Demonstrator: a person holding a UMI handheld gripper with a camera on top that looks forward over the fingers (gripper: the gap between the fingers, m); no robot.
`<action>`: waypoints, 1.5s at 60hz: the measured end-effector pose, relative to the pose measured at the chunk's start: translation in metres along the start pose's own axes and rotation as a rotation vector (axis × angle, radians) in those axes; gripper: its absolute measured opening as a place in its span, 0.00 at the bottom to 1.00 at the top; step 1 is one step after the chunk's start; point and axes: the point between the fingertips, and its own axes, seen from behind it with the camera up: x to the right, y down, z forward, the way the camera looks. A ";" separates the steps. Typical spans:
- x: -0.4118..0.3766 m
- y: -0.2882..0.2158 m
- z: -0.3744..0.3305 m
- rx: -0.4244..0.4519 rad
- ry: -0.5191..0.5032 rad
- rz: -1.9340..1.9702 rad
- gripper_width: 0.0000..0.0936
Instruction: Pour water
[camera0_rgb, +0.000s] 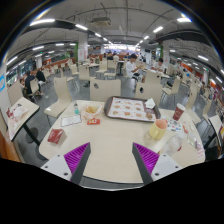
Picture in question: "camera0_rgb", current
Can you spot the small red sauce packet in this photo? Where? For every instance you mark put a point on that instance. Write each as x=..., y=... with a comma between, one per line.
x=93, y=122

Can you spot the fried food in paper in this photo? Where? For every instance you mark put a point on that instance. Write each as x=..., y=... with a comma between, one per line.
x=91, y=110

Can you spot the beige chair left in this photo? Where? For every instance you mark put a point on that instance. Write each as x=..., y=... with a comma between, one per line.
x=63, y=98

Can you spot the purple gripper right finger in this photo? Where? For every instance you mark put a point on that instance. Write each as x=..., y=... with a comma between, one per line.
x=153, y=166

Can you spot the white printed card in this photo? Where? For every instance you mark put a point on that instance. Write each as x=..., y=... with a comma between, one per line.
x=67, y=121

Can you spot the crumpled white napkin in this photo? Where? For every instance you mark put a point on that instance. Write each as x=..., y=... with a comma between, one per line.
x=150, y=103

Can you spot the beige chair centre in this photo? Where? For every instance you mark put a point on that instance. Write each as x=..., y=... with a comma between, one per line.
x=101, y=90

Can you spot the beige chair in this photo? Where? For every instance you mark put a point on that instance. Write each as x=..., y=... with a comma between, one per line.
x=101, y=90
x=146, y=91
x=63, y=98

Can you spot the colourful paper leaflet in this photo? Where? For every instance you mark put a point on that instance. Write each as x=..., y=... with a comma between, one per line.
x=173, y=125

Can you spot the person in white shirt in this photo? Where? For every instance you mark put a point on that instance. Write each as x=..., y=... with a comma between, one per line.
x=131, y=68

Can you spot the left neighbouring table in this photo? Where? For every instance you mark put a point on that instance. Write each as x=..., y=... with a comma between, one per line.
x=18, y=116

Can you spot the yellow plastic pitcher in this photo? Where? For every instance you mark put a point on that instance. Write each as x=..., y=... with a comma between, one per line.
x=158, y=129

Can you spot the clear plastic water bottle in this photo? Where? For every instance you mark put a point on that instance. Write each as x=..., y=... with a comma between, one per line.
x=174, y=144

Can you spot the paper tray liner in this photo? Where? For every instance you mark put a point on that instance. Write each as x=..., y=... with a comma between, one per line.
x=130, y=110

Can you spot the small clear bottle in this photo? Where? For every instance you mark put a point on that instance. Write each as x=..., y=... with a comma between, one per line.
x=76, y=109

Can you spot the dark food tray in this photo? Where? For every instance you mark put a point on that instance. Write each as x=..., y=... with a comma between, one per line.
x=109, y=100

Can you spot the person in black left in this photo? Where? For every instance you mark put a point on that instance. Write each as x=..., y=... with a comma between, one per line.
x=29, y=79

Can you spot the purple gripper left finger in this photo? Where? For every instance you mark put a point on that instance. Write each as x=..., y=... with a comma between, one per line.
x=71, y=165

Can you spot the red packet on table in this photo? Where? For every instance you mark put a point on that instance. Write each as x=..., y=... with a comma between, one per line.
x=56, y=136

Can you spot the red paper cup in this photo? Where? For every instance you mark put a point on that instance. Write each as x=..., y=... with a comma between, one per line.
x=178, y=111

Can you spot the beige chair right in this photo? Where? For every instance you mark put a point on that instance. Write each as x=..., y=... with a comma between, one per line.
x=146, y=91

